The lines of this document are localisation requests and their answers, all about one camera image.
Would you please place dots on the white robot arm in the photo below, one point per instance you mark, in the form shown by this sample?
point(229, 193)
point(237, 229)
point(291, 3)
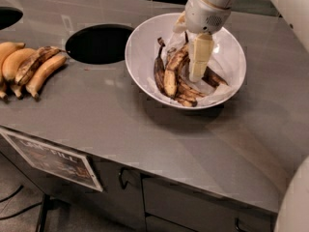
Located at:
point(294, 211)

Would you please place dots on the spotted yellow banana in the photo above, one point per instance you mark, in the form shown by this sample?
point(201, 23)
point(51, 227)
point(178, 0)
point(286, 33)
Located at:
point(172, 70)

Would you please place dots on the brown banana bottom of bowl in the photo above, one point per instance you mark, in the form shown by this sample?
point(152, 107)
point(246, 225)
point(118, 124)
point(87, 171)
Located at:
point(186, 95)

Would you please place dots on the grey cabinet door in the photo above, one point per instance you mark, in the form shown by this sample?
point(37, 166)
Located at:
point(124, 206)

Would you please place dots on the yellow banana right of bunch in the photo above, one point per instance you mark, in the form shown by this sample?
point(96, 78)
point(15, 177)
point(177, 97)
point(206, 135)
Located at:
point(44, 71)

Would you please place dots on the black cabinet handle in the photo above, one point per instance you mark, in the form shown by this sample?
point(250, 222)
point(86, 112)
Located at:
point(239, 227)
point(123, 182)

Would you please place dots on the white bowl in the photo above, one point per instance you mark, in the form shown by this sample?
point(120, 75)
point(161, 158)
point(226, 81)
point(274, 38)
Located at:
point(145, 52)

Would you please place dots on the grey cabinet drawer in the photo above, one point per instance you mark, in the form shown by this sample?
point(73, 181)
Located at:
point(201, 212)

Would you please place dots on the blackened banana right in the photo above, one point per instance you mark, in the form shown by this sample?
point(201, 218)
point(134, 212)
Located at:
point(210, 76)

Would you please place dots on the brown spotted banana on counter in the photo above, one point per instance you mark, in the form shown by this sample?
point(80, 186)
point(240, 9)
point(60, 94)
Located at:
point(28, 67)

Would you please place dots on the dark brown banana left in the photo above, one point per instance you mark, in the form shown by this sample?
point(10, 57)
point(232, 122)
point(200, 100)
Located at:
point(159, 69)

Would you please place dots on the landfill sign on cabinet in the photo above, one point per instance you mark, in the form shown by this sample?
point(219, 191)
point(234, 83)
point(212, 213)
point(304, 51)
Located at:
point(54, 160)

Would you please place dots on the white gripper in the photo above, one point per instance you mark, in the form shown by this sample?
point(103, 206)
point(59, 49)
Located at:
point(203, 15)

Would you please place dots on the black cabinet handle right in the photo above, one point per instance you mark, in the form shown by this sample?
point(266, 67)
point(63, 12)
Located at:
point(239, 227)

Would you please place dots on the black cabinet handle left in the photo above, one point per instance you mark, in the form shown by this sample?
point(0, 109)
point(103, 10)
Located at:
point(123, 182)

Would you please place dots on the white paper bowl liner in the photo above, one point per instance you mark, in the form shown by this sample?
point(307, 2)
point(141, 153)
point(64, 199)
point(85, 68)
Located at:
point(172, 80)

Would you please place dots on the yellow banana far left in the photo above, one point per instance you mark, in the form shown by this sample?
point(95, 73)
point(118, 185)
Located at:
point(6, 49)

